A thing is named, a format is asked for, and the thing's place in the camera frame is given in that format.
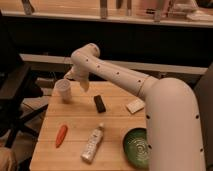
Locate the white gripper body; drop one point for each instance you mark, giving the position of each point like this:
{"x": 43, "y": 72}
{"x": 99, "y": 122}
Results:
{"x": 78, "y": 73}

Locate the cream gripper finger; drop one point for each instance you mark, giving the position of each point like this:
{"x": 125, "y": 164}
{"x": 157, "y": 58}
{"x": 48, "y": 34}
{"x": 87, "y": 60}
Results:
{"x": 85, "y": 85}
{"x": 68, "y": 75}

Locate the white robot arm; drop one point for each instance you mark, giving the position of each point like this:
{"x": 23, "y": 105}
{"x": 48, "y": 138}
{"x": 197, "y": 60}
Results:
{"x": 173, "y": 123}

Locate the green ceramic bowl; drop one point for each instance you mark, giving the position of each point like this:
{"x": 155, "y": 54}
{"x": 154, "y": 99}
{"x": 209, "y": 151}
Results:
{"x": 135, "y": 148}

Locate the black rectangular block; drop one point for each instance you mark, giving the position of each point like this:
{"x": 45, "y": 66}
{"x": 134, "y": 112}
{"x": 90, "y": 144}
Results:
{"x": 99, "y": 104}

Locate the white plastic bottle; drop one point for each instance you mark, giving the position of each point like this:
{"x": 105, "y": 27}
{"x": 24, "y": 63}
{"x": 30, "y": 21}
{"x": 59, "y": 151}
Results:
{"x": 93, "y": 143}

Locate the black office chair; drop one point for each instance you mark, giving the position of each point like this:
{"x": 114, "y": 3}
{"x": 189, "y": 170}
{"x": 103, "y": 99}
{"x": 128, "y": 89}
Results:
{"x": 16, "y": 83}

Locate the orange carrot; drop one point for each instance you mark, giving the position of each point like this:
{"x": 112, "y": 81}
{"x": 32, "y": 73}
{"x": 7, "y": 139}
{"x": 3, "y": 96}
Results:
{"x": 61, "y": 135}

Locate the white sponge block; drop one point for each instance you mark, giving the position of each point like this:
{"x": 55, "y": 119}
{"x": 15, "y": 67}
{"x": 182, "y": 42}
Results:
{"x": 135, "y": 106}

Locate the grey cabinet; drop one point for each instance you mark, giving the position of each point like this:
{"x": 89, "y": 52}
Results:
{"x": 204, "y": 94}

